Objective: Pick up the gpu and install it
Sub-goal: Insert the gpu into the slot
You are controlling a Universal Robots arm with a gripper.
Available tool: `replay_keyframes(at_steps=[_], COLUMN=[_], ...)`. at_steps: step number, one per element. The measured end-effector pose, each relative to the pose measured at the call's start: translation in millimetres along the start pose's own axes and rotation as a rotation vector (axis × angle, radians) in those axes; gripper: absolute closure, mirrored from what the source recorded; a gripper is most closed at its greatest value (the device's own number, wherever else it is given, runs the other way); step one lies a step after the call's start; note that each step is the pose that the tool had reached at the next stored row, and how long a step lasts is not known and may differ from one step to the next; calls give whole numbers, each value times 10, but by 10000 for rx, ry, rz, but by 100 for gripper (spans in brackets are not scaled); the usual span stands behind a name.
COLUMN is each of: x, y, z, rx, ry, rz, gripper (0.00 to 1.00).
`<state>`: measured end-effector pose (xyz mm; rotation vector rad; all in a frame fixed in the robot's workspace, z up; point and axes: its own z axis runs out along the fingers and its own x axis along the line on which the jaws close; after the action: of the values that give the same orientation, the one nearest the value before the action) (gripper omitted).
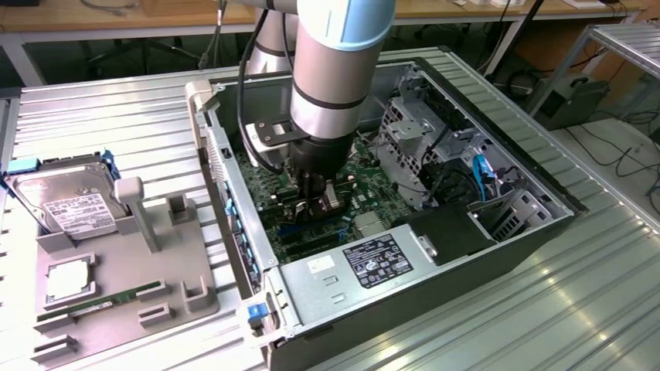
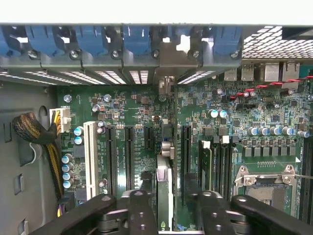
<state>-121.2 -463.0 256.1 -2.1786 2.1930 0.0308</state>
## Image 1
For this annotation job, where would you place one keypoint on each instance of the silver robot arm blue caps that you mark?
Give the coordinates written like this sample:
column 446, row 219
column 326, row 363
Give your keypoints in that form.
column 329, row 77

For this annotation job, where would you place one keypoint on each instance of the hard disk with blue frame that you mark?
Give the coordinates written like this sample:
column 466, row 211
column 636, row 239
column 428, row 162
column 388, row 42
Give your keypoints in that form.
column 61, row 193

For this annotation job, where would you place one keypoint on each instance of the silver chipset heatsink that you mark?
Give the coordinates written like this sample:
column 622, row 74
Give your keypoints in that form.
column 368, row 225

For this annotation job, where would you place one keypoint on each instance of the blue expansion slot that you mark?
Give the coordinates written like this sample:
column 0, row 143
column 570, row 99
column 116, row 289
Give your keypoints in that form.
column 288, row 232

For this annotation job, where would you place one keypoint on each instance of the white wrist camera on mount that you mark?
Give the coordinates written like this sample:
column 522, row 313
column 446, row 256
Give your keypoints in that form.
column 270, row 135

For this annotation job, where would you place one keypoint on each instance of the blue case latch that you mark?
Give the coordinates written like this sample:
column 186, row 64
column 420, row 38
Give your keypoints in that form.
column 256, row 313

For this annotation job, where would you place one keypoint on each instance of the black graphics card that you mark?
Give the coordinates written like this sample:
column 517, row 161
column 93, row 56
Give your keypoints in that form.
column 318, row 208

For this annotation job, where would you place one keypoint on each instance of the long black expansion slot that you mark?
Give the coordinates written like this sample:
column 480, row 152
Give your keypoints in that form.
column 314, row 246

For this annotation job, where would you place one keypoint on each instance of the green RAM stick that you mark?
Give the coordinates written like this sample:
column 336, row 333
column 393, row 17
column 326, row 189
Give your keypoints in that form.
column 97, row 303

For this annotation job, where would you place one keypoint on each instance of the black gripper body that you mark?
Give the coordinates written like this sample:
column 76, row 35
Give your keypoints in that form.
column 318, row 156

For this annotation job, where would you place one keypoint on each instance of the aluminium frame shelf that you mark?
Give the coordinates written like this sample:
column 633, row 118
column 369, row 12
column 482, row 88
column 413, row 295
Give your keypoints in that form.
column 618, row 42

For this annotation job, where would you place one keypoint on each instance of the green motherboard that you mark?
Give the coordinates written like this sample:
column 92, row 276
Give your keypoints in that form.
column 370, row 193

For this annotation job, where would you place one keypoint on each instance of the black fan shroud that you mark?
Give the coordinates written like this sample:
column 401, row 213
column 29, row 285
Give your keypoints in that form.
column 442, row 233

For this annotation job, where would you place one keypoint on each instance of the open black PC case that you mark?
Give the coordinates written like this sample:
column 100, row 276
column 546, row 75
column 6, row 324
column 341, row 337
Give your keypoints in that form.
column 464, row 278

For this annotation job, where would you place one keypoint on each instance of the silver CPU chip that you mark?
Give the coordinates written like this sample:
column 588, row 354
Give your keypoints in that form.
column 66, row 282

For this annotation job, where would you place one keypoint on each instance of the wooden desk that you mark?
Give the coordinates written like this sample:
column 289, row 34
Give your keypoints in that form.
column 128, row 19

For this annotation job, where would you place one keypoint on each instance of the grey power supply with label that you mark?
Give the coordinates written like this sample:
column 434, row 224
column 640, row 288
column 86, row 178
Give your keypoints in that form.
column 329, row 282

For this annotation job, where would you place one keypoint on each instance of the silver disk bay cage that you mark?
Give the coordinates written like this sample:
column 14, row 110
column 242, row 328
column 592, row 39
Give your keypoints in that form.
column 412, row 131

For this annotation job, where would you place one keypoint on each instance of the grey parts rack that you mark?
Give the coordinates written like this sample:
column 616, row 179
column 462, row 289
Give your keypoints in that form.
column 128, row 278

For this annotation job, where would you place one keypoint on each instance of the dark installed RAM stick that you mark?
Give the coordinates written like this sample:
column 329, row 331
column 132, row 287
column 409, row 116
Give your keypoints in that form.
column 340, row 187

